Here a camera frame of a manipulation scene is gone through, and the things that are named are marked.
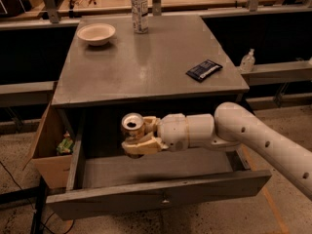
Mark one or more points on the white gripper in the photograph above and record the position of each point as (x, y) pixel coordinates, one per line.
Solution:
(173, 131)

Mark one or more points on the orange soda can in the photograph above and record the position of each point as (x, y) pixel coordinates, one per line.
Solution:
(132, 126)

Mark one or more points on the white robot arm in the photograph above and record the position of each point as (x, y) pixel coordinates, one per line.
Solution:
(230, 126)

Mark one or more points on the open grey top drawer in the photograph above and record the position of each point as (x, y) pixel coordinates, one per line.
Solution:
(103, 181)

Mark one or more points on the grey metal drawer cabinet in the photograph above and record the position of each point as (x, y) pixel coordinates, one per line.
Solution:
(145, 73)

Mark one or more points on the dark blue snack packet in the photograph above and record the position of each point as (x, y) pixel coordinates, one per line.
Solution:
(202, 71)

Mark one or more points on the green snack bag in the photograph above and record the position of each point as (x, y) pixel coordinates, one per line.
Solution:
(66, 145)

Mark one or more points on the brown cardboard box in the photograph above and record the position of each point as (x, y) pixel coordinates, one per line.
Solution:
(43, 149)

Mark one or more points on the white paper bowl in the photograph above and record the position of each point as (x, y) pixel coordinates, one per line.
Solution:
(96, 34)

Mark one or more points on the clear hand sanitizer bottle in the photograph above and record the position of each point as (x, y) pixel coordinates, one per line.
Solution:
(247, 62)

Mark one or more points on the clear plastic water bottle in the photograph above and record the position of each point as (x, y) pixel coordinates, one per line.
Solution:
(140, 15)

